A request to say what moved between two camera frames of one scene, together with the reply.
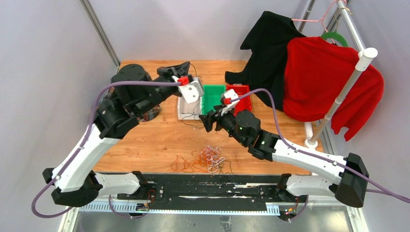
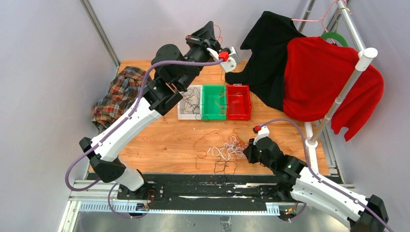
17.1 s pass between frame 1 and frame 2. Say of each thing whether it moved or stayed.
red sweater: stayed
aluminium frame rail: stayed
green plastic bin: stayed
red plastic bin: stayed
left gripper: moved
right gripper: moved
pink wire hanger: stayed
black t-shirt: stayed
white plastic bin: stayed
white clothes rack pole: stayed
